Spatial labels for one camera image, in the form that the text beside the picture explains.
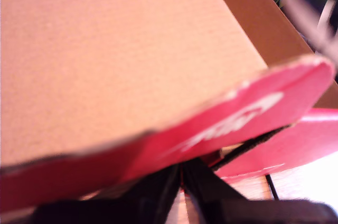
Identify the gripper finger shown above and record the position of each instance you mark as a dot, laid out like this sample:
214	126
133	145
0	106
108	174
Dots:
206	197
155	197

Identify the red cardboard shoebox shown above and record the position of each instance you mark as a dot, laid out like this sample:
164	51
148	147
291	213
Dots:
105	49

